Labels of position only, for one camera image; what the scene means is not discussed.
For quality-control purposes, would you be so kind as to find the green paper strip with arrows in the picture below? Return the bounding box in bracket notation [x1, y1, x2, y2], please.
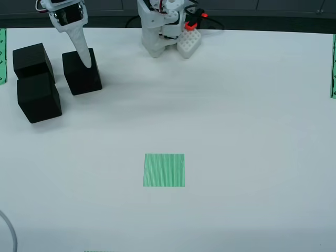
[0, 28, 8, 86]
[329, 34, 336, 99]

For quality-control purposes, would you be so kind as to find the black camera cable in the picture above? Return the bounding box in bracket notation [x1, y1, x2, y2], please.
[183, 6, 226, 31]

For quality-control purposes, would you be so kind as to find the white cable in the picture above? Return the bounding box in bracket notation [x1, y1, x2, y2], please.
[0, 209, 18, 252]

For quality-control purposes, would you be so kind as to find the orange and black clamp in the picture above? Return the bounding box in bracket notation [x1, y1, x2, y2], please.
[184, 8, 208, 30]

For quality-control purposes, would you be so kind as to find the white perforated base clamp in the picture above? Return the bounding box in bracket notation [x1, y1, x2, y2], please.
[177, 28, 202, 59]

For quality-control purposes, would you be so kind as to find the red white black servo wire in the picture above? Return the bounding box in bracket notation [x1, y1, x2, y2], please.
[35, 0, 49, 13]

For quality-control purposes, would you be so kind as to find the green striped square marker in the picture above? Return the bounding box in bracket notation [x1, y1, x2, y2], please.
[143, 153, 185, 188]

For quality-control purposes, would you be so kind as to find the black cube block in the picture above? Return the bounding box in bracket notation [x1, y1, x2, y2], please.
[62, 47, 103, 96]
[12, 43, 56, 85]
[16, 72, 63, 124]

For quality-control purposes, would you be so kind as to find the black base cable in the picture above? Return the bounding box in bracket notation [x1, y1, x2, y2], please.
[125, 16, 143, 28]

